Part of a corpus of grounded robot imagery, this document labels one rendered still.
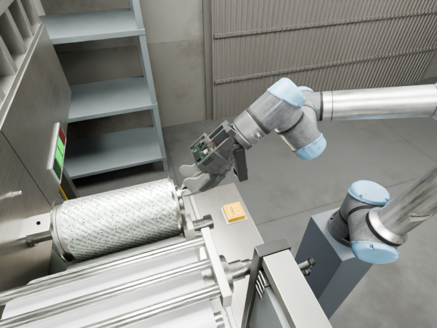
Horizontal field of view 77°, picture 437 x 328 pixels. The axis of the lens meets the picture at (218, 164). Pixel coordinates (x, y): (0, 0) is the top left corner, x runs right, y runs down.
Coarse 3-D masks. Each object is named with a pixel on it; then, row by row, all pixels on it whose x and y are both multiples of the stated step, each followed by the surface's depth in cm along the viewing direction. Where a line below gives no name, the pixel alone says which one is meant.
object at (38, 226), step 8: (40, 216) 61; (48, 216) 61; (24, 224) 60; (32, 224) 60; (40, 224) 60; (48, 224) 60; (24, 232) 58; (32, 232) 58; (40, 232) 58; (48, 232) 59
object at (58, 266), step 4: (52, 252) 72; (52, 256) 72; (56, 256) 74; (52, 260) 71; (56, 260) 74; (60, 260) 77; (52, 264) 71; (56, 264) 73; (60, 264) 76; (64, 264) 79; (52, 268) 70; (56, 268) 73; (60, 268) 75; (64, 268) 78; (48, 272) 68; (52, 272) 70; (56, 272) 72
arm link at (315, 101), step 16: (304, 96) 70; (320, 96) 69; (336, 96) 68; (352, 96) 67; (368, 96) 66; (384, 96) 65; (400, 96) 64; (416, 96) 63; (432, 96) 62; (320, 112) 69; (336, 112) 68; (352, 112) 68; (368, 112) 67; (384, 112) 66; (400, 112) 65; (416, 112) 64; (432, 112) 63
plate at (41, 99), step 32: (32, 64) 87; (32, 96) 81; (64, 96) 117; (0, 128) 60; (32, 128) 76; (64, 128) 107; (0, 160) 57; (32, 160) 72; (0, 192) 54; (32, 192) 68; (0, 224) 52; (0, 256) 50; (32, 256) 61; (0, 288) 48
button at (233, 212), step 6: (228, 204) 110; (234, 204) 110; (240, 204) 110; (228, 210) 107; (234, 210) 107; (240, 210) 107; (228, 216) 105; (234, 216) 105; (240, 216) 106; (228, 222) 106
